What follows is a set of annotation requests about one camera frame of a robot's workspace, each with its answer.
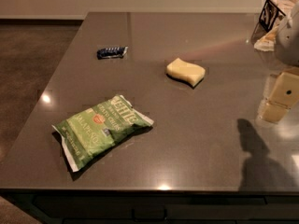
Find dark cabinet drawer handle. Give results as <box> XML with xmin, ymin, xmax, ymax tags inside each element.
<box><xmin>131</xmin><ymin>206</ymin><xmax>168</xmax><ymax>222</ymax></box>

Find blue rxbar blueberry bar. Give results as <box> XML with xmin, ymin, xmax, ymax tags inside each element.
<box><xmin>97</xmin><ymin>46</ymin><xmax>128</xmax><ymax>60</ymax></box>

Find yellow sponge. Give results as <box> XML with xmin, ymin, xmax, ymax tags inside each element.
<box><xmin>166</xmin><ymin>58</ymin><xmax>206</xmax><ymax>88</ymax></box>

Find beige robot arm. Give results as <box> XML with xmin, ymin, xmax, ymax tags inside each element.
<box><xmin>258</xmin><ymin>0</ymin><xmax>299</xmax><ymax>123</ymax></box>

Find green jalapeno kettle chips bag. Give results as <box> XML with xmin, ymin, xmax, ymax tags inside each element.
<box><xmin>53</xmin><ymin>95</ymin><xmax>154</xmax><ymax>172</ymax></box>

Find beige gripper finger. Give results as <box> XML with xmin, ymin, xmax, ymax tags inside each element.
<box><xmin>260</xmin><ymin>71</ymin><xmax>299</xmax><ymax>123</ymax></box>

